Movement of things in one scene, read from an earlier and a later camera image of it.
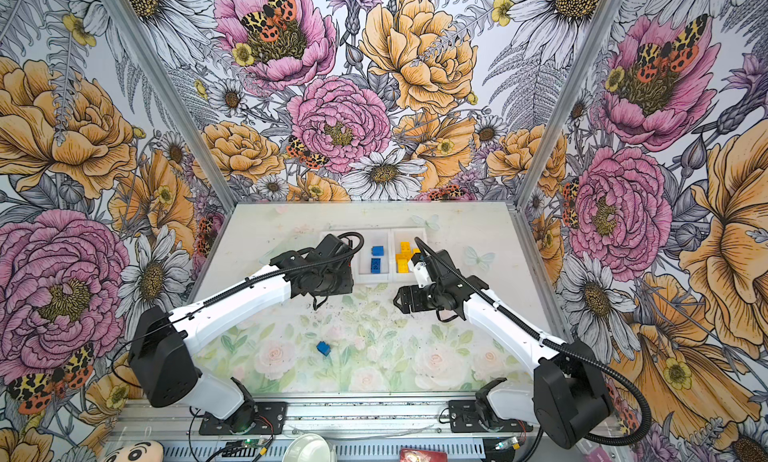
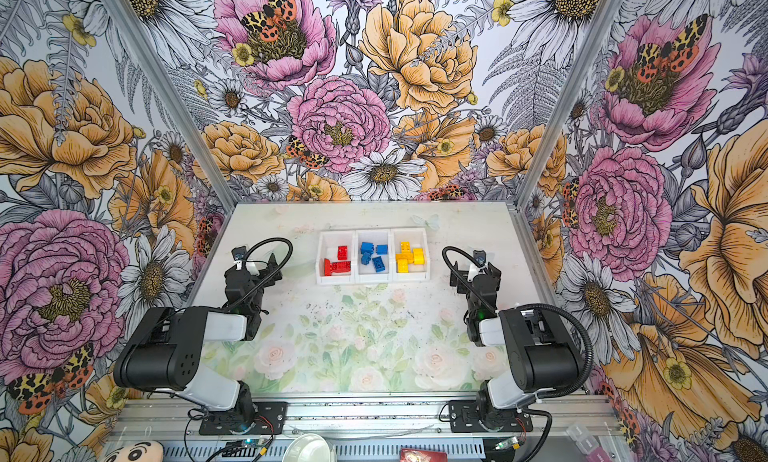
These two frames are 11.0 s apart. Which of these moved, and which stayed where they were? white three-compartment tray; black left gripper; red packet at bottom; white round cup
Moved: black left gripper
Stayed: white three-compartment tray; white round cup; red packet at bottom
